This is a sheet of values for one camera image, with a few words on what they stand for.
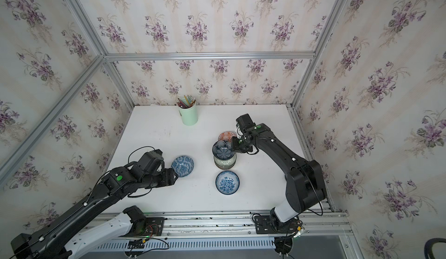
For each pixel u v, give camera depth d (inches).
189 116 41.5
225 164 34.7
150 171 22.0
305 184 16.9
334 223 29.4
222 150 33.9
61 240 15.9
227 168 33.7
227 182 33.7
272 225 27.1
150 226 28.6
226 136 39.7
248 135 23.9
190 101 40.9
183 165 35.6
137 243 28.2
